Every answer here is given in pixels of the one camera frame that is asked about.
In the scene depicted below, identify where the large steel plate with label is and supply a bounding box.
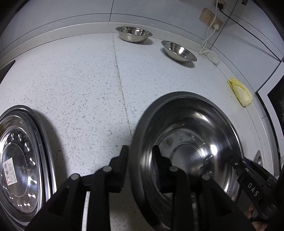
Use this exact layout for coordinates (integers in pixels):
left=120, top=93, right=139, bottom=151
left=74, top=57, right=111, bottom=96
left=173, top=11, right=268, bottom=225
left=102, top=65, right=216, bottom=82
left=1, top=105, right=57, bottom=230

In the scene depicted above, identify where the large steel bowl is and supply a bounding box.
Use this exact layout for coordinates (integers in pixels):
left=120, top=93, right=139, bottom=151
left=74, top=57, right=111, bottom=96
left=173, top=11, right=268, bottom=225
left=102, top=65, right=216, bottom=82
left=129, top=92, right=244, bottom=230

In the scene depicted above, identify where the small steel bowl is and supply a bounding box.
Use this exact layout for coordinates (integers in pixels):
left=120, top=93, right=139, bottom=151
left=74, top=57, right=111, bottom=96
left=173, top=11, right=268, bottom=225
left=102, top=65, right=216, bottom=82
left=161, top=40, right=197, bottom=63
left=116, top=26, right=153, bottom=43

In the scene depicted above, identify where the person right hand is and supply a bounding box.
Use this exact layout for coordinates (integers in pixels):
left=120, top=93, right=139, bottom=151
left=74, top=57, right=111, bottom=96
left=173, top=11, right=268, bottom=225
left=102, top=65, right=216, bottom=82
left=245, top=205, right=268, bottom=231

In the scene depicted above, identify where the napa cabbage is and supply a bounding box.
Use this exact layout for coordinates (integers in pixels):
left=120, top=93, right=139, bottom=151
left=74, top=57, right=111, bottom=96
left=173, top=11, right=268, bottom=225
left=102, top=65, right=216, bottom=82
left=227, top=77, right=253, bottom=107

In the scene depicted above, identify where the white microwave oven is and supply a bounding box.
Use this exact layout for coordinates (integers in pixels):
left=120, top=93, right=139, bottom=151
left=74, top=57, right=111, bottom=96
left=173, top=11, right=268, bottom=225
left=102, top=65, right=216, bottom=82
left=257, top=62, right=283, bottom=177

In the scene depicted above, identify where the black gas stove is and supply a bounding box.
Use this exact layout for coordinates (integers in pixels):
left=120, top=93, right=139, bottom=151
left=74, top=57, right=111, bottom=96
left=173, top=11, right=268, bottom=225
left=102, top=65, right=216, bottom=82
left=0, top=60, right=15, bottom=83

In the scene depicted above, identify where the beige wall socket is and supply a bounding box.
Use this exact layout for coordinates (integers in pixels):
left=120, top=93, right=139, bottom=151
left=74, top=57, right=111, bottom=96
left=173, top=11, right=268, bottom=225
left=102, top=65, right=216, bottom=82
left=199, top=8, right=223, bottom=30

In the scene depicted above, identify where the black power cable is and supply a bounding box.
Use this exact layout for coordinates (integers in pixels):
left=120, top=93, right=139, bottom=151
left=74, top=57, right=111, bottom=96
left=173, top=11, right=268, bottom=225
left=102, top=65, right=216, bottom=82
left=218, top=3, right=283, bottom=62

